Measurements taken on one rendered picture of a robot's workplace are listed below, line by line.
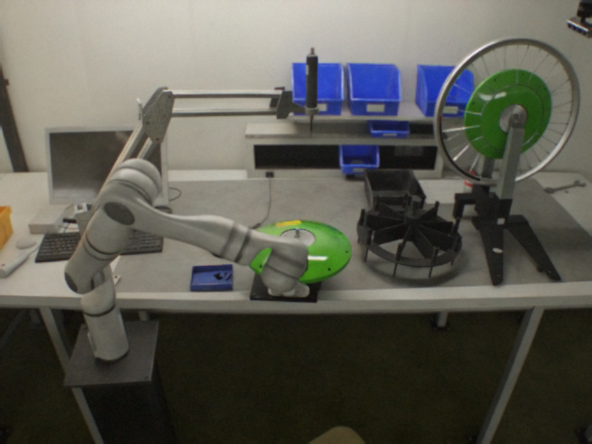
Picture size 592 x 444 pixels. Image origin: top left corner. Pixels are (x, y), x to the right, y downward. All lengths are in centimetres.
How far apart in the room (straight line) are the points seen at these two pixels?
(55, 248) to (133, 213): 97
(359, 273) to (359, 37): 102
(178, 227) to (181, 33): 137
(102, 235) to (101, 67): 134
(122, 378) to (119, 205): 64
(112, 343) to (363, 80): 144
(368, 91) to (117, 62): 109
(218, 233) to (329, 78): 134
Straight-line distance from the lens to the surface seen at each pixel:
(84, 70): 230
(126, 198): 85
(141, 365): 139
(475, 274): 163
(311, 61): 151
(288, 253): 88
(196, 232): 86
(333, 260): 132
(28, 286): 170
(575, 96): 181
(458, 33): 218
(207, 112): 140
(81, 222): 144
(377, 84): 213
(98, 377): 140
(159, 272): 159
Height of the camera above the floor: 184
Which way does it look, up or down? 31 degrees down
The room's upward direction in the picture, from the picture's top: straight up
